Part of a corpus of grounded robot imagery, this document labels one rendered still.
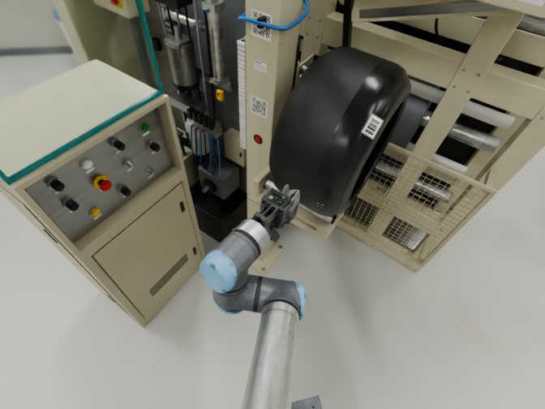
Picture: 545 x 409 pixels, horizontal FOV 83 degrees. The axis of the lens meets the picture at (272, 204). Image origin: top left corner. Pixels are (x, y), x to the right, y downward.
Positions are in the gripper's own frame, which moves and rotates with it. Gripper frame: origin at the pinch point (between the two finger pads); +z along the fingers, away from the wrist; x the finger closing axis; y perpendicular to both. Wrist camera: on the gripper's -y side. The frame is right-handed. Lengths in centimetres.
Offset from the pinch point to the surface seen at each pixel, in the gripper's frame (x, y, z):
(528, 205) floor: -124, -97, 215
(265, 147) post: 29.6, -14.8, 30.3
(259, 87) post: 34.0, 11.3, 27.3
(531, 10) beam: -31, 49, 49
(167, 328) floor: 47, -126, -25
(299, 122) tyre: 8.9, 15.2, 12.3
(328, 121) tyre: 1.0, 18.2, 14.3
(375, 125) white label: -11.0, 20.4, 18.8
